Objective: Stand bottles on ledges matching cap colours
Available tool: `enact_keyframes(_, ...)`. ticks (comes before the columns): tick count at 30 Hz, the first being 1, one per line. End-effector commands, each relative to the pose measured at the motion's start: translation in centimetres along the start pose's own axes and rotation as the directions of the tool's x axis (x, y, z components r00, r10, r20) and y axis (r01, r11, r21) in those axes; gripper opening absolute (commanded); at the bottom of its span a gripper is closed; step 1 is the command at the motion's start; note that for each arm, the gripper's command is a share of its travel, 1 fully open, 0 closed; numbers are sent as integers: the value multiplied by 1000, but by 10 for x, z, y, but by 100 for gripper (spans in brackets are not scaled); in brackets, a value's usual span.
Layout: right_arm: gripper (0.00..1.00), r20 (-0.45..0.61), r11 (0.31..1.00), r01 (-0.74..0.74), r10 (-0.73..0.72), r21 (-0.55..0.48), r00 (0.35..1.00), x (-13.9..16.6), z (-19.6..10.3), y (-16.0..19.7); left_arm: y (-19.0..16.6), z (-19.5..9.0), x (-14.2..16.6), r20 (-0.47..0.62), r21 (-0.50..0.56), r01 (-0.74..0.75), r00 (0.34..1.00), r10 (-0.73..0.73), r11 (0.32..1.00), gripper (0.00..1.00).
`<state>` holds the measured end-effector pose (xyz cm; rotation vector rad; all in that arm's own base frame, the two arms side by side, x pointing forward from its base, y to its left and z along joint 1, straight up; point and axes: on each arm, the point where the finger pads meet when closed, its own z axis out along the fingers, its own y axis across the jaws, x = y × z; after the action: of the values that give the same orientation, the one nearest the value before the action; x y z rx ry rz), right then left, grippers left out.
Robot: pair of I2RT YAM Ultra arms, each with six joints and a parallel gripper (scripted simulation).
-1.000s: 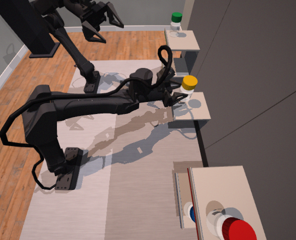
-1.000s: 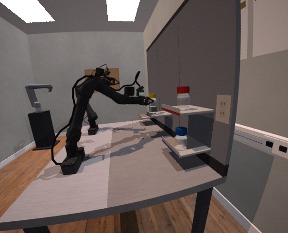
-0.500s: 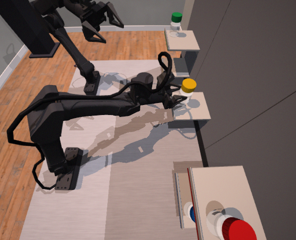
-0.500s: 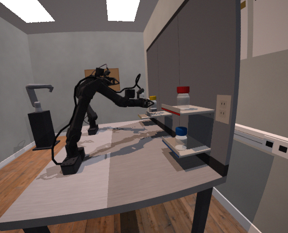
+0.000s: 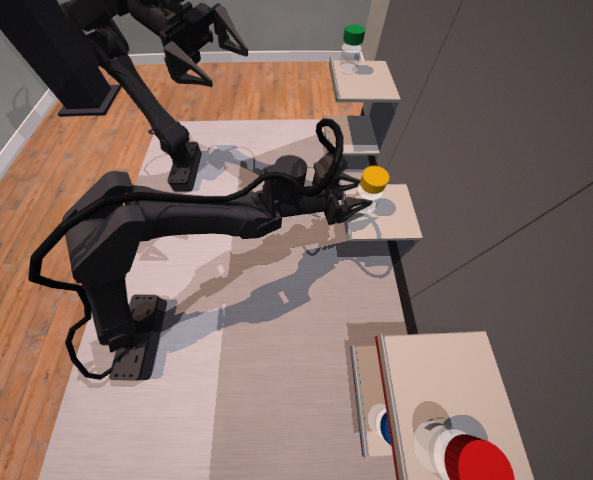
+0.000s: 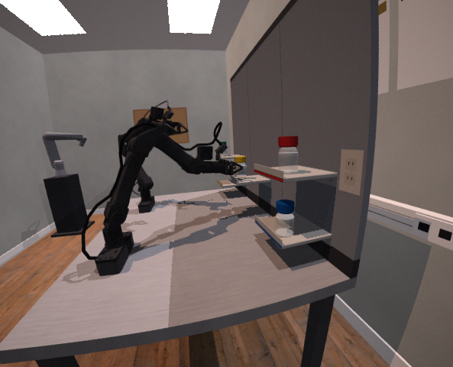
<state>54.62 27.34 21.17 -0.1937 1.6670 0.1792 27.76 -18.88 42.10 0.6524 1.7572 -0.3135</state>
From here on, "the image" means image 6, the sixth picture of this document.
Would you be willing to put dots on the white bottle with red cap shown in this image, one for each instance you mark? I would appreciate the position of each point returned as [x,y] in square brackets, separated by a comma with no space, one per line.
[288,154]

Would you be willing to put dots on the white bottle with yellow cap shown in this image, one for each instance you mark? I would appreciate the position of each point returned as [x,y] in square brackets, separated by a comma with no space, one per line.
[241,161]

